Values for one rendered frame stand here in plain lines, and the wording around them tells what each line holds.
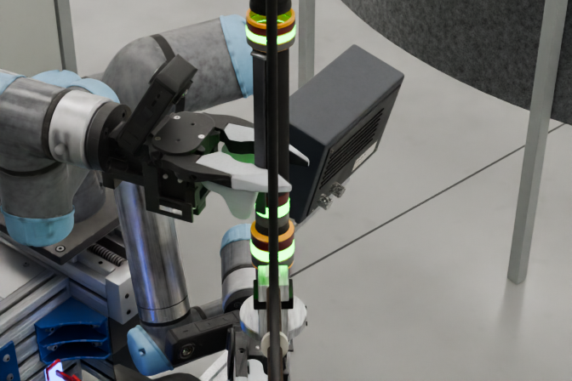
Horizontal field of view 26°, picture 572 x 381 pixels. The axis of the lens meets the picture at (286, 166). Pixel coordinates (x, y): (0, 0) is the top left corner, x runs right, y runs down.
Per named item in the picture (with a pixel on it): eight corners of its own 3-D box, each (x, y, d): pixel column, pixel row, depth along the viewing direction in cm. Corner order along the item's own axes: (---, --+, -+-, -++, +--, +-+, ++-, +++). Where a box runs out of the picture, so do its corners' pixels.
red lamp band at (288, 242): (294, 252, 122) (294, 241, 121) (250, 253, 122) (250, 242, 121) (293, 224, 125) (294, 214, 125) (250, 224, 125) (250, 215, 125)
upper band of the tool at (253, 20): (295, 54, 109) (295, 25, 107) (246, 55, 109) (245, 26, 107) (294, 30, 112) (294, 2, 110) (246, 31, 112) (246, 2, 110)
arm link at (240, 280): (224, 266, 172) (219, 309, 177) (224, 288, 169) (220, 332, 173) (277, 269, 173) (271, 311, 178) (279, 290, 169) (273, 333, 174)
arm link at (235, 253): (272, 260, 187) (271, 216, 182) (276, 310, 178) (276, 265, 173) (220, 263, 186) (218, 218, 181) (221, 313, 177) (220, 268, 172)
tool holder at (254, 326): (308, 357, 126) (310, 284, 120) (239, 358, 126) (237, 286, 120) (306, 297, 133) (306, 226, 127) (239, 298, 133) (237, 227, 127)
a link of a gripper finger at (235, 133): (315, 184, 124) (226, 171, 126) (316, 136, 120) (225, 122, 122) (307, 203, 121) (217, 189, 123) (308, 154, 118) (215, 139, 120)
